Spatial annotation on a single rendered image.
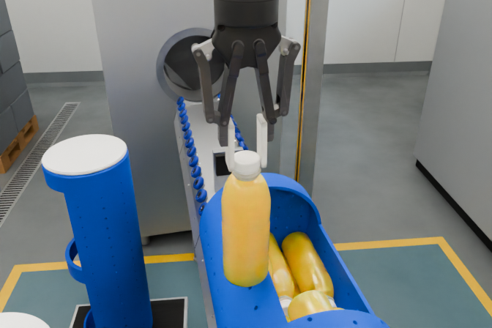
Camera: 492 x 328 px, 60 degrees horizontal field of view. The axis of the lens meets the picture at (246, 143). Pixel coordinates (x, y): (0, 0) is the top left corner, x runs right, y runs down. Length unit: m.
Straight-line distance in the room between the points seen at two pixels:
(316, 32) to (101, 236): 1.01
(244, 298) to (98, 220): 0.90
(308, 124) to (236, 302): 0.94
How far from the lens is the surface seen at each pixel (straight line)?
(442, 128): 3.23
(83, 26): 5.34
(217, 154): 1.38
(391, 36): 5.68
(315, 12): 1.46
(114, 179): 1.50
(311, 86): 1.53
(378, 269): 2.62
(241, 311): 0.75
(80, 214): 1.55
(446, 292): 2.62
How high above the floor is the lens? 1.75
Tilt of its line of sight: 28 degrees down
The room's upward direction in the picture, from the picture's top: straight up
